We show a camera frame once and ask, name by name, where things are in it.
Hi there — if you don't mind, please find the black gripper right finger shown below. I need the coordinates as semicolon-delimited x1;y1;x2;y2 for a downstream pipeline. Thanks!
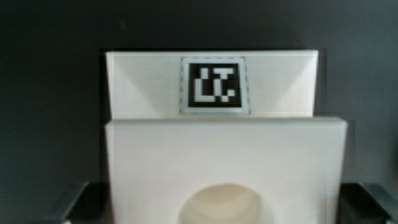
355;182;398;224

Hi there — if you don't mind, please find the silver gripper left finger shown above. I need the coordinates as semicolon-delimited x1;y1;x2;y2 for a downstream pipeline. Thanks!
31;182;88;224

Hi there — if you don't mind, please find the white lamp base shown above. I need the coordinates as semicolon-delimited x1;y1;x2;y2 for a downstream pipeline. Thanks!
104;50;346;224

